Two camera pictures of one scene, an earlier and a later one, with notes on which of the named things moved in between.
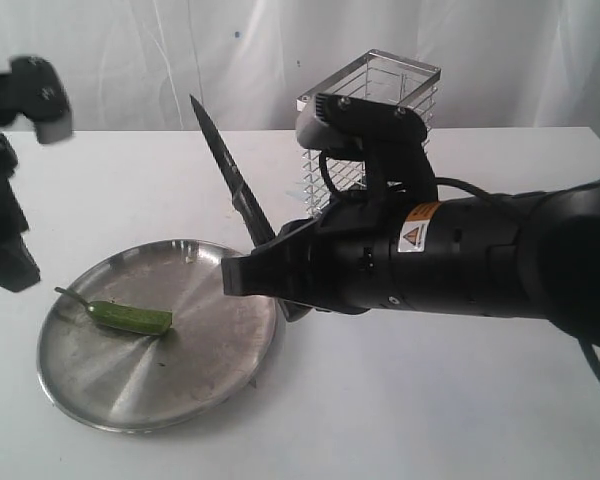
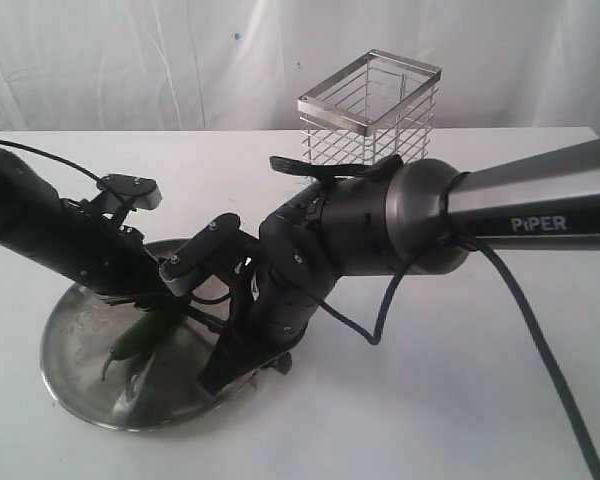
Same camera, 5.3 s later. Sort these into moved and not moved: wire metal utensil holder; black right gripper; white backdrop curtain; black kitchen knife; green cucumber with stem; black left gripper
Moved: black kitchen knife; black right gripper; black left gripper; green cucumber with stem
Not moved: wire metal utensil holder; white backdrop curtain
